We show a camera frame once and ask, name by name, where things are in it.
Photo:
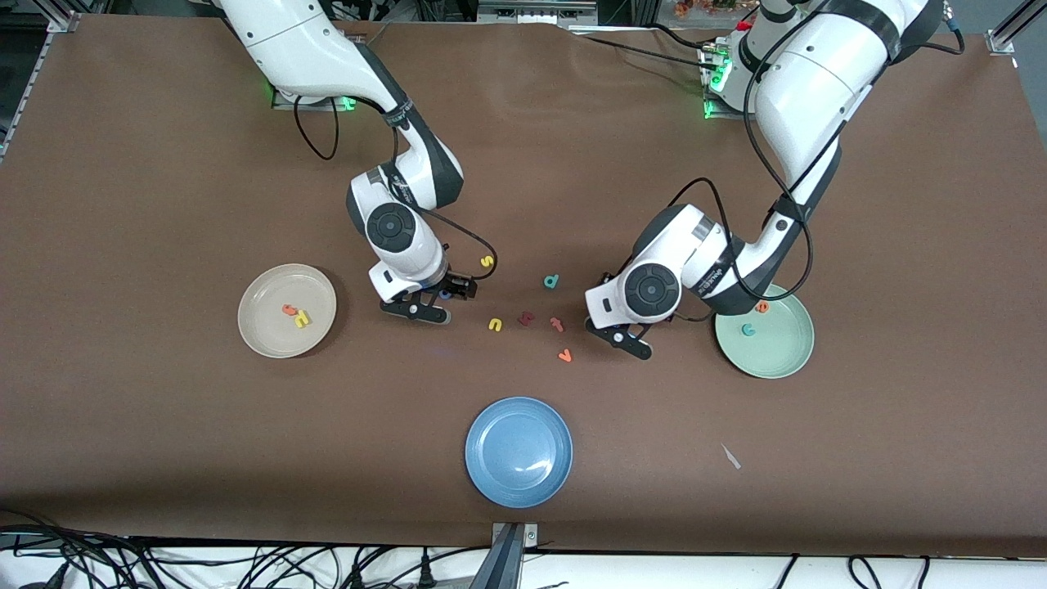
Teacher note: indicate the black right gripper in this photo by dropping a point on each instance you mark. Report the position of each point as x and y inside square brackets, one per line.
[449, 285]

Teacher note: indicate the yellow foam letter h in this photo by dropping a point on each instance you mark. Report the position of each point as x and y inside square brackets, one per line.
[302, 319]

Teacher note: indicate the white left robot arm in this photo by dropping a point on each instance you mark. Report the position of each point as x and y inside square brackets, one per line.
[810, 90]

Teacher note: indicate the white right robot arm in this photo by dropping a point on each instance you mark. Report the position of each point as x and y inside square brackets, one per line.
[327, 49]

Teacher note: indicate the brown table cover mat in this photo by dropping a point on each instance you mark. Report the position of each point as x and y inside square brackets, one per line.
[523, 164]

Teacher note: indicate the green plate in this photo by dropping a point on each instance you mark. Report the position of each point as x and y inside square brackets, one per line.
[777, 348]

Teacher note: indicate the blue plate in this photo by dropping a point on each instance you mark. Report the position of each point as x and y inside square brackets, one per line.
[519, 451]

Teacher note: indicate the beige brown plate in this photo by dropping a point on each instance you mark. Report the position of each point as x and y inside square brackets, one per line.
[270, 327]

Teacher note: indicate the small white paper scrap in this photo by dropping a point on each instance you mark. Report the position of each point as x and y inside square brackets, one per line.
[730, 456]

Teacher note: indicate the black power plug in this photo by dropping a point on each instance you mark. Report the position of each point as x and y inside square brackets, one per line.
[426, 573]
[357, 577]

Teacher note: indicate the orange decoration cluster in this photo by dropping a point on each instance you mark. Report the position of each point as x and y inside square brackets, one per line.
[703, 6]

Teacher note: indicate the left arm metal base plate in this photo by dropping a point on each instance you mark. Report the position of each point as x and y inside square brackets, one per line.
[713, 114]

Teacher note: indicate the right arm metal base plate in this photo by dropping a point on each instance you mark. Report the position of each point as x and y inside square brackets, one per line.
[282, 104]

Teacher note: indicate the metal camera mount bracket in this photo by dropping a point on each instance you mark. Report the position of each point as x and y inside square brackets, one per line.
[507, 556]

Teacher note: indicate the aluminium frame profile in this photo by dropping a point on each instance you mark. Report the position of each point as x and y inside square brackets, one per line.
[41, 78]
[1002, 37]

